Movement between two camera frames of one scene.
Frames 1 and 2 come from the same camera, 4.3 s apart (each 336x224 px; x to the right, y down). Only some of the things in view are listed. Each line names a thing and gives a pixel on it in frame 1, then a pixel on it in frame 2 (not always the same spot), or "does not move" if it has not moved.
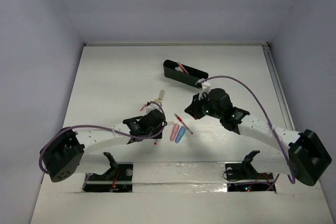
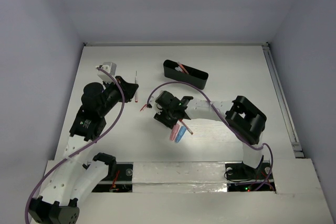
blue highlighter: [180, 134] does not move
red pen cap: [144, 106] does not move
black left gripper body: [159, 123] -> [121, 87]
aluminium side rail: [278, 87] does not move
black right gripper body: [203, 107] -> [166, 116]
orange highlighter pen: [183, 68] does not move
